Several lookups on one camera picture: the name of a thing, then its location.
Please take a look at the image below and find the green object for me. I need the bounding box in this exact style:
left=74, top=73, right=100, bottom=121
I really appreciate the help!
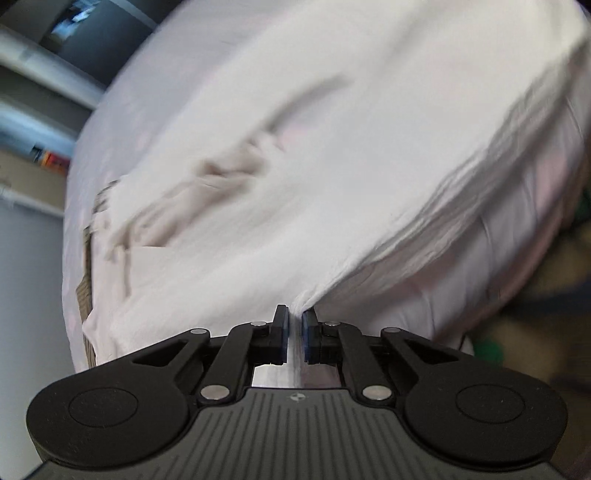
left=473, top=338, right=505, bottom=371

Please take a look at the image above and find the white shelf unit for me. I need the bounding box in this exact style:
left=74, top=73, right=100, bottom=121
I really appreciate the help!
left=0, top=0, right=160, bottom=217

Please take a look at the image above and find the row of colourful books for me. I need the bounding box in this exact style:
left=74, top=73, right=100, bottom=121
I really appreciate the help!
left=31, top=145, right=71, bottom=175

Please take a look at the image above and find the brown striped cloth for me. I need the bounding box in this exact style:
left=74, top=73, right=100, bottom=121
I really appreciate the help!
left=75, top=226, right=97, bottom=370

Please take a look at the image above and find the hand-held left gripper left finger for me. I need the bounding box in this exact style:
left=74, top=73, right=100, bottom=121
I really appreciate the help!
left=132, top=304, right=291, bottom=407

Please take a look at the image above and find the white garment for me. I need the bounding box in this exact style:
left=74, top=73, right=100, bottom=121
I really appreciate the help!
left=82, top=0, right=588, bottom=389

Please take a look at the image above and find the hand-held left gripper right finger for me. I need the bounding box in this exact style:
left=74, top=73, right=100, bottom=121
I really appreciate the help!
left=301, top=308, right=463, bottom=407

